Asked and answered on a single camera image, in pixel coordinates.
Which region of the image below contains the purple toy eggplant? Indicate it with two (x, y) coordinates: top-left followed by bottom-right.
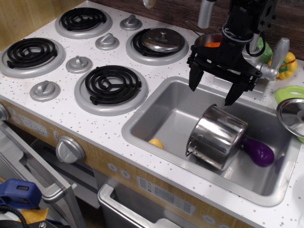
(240, 136), (275, 167)

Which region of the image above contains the silver stove knob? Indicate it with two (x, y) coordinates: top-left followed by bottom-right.
(120, 14), (143, 31)
(29, 80), (61, 102)
(95, 33), (120, 51)
(66, 56), (93, 74)

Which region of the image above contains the silver toy faucet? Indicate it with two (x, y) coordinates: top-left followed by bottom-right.
(197, 0), (281, 100)

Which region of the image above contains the orange toy vegetable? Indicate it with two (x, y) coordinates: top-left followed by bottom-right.
(205, 42), (220, 48)

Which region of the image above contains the small steel saucepan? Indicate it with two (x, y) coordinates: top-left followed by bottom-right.
(183, 20), (223, 47)

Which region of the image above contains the silver stove knob top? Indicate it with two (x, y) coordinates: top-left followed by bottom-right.
(120, 14), (143, 31)

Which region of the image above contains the black cable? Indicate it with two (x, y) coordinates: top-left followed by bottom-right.
(0, 204), (29, 226)

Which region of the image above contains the yellow toy corn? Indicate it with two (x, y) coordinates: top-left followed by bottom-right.
(149, 138), (164, 149)

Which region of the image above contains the black coil burner back left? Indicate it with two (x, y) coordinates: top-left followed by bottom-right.
(60, 7), (107, 31)

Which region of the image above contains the grey plastic sink basin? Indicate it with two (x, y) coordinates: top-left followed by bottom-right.
(122, 76), (301, 207)

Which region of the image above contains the steel lid at right edge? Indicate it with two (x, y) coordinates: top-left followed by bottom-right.
(276, 98), (304, 142)

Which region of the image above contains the green toy vegetable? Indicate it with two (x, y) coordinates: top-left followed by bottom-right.
(257, 37), (273, 64)

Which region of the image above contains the grey dishwasher door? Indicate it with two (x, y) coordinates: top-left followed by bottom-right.
(97, 184), (185, 228)

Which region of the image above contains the black coil burner front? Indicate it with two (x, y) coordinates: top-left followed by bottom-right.
(85, 65), (142, 105)

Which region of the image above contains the grey oven door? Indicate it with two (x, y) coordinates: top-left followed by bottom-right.
(0, 121), (86, 228)

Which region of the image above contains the silver stove knob centre left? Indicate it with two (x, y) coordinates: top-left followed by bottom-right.
(66, 56), (93, 74)

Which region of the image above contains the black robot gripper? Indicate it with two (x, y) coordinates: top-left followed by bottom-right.
(187, 26), (261, 106)

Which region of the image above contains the silver knob at left edge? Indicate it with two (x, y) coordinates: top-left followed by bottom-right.
(0, 104), (10, 121)

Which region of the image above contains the blue clamp tool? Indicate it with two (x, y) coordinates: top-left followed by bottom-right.
(0, 179), (42, 209)

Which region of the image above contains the black coil burner far left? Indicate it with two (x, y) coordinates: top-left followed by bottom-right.
(7, 38), (57, 68)

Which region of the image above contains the silver stove knob front left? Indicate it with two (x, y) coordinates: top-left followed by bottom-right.
(29, 80), (61, 102)

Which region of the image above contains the yellow toy bell pepper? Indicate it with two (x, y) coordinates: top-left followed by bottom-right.
(276, 52), (298, 80)

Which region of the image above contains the silver oven dial knob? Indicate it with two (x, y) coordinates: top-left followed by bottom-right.
(56, 135), (86, 164)

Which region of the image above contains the silver faucet handle lever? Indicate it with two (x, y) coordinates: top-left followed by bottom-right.
(270, 38), (290, 71)

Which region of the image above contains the black coil burner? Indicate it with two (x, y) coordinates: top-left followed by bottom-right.
(132, 28), (178, 57)
(85, 65), (142, 105)
(60, 7), (107, 31)
(7, 38), (57, 68)

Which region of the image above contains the silver stove knob middle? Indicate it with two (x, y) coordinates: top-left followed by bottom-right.
(95, 33), (120, 51)

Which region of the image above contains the stainless steel pot lid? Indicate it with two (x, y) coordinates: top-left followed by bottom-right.
(142, 28), (184, 53)

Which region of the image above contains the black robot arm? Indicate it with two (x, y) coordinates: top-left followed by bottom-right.
(187, 0), (277, 106)

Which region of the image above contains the black coil burner back right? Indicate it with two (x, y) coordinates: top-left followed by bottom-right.
(132, 28), (178, 57)

